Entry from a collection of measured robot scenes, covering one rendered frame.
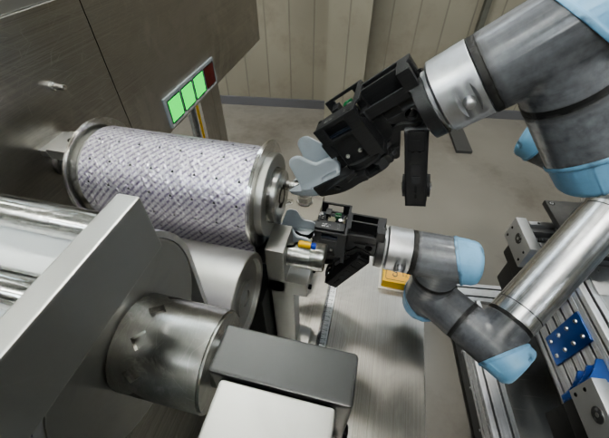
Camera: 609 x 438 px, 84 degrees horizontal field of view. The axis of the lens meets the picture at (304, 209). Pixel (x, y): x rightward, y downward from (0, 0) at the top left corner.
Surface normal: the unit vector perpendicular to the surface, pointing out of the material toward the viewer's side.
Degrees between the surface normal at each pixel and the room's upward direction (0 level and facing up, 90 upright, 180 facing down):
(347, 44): 90
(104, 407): 90
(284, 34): 90
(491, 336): 28
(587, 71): 74
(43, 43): 90
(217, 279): 12
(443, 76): 57
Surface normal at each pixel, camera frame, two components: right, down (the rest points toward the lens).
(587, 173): -0.48, 0.71
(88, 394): 0.97, 0.16
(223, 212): -0.22, 0.46
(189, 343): -0.04, -0.60
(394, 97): -0.23, 0.68
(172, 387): -0.18, 0.13
